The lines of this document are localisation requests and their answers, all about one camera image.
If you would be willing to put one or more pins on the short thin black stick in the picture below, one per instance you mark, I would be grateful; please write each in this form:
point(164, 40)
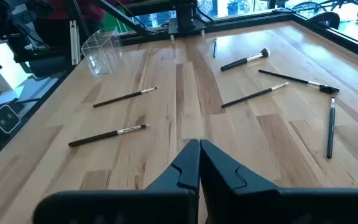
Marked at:
point(214, 49)

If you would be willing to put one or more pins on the clear acrylic container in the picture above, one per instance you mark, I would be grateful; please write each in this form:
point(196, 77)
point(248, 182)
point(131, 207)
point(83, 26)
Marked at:
point(102, 59)

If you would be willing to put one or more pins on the black rounded object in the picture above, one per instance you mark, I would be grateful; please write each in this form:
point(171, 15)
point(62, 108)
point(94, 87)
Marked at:
point(325, 19)

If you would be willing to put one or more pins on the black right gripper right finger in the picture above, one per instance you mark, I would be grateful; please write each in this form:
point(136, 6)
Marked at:
point(244, 205)

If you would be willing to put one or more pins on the dark chair seat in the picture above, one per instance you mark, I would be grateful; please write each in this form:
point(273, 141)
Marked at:
point(47, 67)

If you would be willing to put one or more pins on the person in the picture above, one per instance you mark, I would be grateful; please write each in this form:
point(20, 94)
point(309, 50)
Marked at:
point(85, 9)

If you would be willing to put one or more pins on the table-level camera box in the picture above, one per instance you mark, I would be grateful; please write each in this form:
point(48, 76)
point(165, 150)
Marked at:
point(5, 119)

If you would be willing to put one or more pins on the white aluminium extrusion post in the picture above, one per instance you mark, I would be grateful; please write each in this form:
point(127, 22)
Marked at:
point(75, 43)

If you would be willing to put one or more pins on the long black angled-head brush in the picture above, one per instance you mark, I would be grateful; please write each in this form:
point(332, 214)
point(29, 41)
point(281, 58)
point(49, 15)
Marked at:
point(291, 78)

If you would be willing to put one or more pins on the green panel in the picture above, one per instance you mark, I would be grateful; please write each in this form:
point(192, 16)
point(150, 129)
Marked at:
point(112, 25)

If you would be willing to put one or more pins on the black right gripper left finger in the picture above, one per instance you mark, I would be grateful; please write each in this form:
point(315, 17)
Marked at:
point(166, 205)

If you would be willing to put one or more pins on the pale peg foot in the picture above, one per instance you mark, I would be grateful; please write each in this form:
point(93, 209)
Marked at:
point(171, 37)
point(202, 33)

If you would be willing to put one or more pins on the slim black brush pale tip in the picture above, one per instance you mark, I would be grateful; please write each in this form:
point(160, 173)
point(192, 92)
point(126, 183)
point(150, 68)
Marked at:
point(247, 97)

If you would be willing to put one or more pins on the black slanted frame strut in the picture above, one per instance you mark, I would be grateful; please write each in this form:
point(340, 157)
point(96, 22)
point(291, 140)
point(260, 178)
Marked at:
point(126, 19)

